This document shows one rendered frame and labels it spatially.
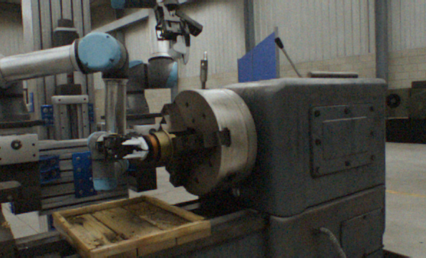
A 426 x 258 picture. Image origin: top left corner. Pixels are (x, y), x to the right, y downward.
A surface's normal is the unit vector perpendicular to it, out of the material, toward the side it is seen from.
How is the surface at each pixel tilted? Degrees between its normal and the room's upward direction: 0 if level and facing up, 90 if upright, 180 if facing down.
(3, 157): 90
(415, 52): 90
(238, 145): 91
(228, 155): 100
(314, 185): 89
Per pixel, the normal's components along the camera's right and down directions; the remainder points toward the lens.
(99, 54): 0.09, 0.06
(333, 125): 0.57, 0.04
